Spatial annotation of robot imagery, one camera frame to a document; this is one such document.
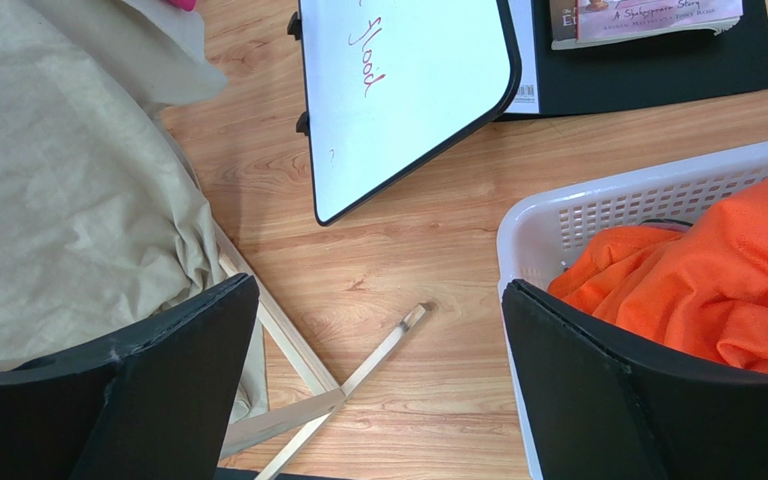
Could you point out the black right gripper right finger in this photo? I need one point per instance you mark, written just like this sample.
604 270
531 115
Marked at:
598 402

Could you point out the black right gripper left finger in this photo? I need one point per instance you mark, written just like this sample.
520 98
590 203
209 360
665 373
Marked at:
148 401

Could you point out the orange t-shirt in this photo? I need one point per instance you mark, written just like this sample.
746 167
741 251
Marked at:
702 291

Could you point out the beige t-shirt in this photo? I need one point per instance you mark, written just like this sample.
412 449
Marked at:
102 223

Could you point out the magenta t-shirt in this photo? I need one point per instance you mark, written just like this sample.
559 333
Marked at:
185 5

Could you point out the white plastic basket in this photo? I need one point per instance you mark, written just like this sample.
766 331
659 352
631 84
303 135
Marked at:
545 233

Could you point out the illustrated paperback book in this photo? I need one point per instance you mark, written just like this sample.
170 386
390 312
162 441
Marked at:
586 23

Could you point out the wooden clothes rack frame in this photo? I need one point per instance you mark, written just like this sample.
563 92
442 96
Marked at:
309 416

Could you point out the white whiteboard black frame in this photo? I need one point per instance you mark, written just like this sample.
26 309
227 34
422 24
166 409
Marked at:
389 85

